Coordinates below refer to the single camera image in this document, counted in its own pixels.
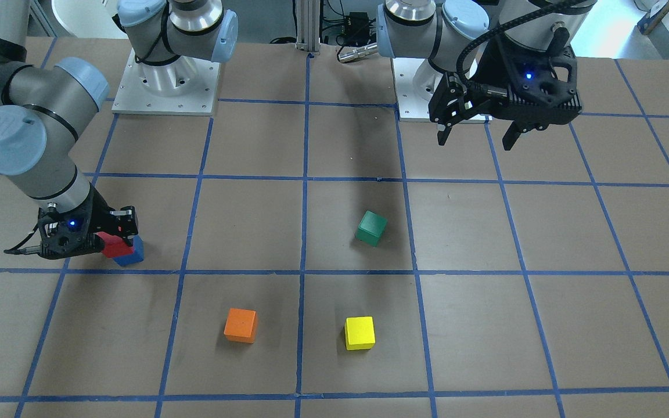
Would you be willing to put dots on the yellow wooden block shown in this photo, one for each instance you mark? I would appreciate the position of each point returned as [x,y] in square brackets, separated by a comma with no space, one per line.
[359,333]

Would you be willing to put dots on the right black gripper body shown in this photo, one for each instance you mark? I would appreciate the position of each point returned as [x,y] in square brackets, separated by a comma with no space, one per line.
[99,216]

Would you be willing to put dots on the orange wooden block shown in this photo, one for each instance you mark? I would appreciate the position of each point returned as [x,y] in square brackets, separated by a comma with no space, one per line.
[241,325]

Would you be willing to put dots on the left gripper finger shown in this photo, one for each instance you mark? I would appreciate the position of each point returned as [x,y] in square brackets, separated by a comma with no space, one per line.
[513,133]
[443,132]

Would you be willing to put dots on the silver metal cylinder tool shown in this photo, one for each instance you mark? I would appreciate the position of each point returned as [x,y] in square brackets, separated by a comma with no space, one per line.
[357,53]

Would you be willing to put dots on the blue wooden block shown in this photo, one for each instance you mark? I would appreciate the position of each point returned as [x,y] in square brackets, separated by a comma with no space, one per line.
[136,257]

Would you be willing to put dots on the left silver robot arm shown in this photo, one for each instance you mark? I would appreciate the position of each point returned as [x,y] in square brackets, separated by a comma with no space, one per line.
[453,35]

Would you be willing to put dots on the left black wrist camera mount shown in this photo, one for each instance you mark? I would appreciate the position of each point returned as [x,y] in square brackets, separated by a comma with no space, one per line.
[542,88]

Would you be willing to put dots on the aluminium frame post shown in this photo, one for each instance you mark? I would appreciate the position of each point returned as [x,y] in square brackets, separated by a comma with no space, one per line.
[307,23]

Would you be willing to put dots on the black power adapter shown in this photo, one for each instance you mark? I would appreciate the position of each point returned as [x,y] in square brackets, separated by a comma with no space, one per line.
[356,28]

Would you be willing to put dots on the red wooden block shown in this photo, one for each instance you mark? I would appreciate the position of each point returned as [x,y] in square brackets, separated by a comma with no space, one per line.
[114,246]

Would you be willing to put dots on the green wooden block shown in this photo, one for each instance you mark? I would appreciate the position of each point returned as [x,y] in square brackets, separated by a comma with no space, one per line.
[371,228]

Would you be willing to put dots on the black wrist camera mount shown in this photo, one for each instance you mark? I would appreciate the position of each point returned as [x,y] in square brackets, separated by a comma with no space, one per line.
[60,235]
[542,88]

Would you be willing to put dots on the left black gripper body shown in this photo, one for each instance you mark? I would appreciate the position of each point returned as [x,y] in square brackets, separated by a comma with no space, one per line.
[496,71]

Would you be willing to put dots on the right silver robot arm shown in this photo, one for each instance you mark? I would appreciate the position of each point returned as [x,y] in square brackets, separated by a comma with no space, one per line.
[43,113]

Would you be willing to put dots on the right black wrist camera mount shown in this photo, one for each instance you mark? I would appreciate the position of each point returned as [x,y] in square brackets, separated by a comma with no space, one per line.
[60,235]

